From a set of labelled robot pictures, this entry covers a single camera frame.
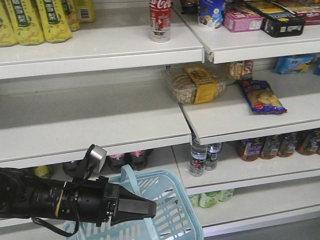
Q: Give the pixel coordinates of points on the clear cookie box yellow label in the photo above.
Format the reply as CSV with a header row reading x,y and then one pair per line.
x,y
196,84

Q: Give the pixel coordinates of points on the clear water bottle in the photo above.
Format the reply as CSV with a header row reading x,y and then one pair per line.
x,y
212,154
198,154

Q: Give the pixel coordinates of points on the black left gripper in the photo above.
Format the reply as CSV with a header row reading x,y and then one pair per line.
x,y
98,200

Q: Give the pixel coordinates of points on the blue instant noodle cup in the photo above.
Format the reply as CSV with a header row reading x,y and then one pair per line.
x,y
210,13

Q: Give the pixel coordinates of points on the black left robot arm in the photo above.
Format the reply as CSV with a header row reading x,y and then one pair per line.
x,y
26,196

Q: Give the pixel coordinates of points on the pink snack box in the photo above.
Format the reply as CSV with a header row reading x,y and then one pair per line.
x,y
241,21

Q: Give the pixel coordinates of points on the light blue plastic basket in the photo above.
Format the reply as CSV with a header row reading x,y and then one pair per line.
x,y
175,217

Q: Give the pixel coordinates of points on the red coca-cola aluminium bottle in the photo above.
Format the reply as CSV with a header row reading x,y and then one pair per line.
x,y
160,20

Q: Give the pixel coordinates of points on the black snack box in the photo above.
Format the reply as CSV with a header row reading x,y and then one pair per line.
x,y
277,22

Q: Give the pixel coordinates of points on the white metal store shelving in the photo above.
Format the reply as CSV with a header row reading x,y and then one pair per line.
x,y
105,86

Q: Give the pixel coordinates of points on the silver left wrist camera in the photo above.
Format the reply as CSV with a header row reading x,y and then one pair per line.
x,y
96,157

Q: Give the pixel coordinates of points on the yellow pear drink carton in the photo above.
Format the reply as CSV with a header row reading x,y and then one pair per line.
x,y
7,36
25,21
53,20

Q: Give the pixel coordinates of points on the blue chips bag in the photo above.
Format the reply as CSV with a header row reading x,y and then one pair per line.
x,y
260,97

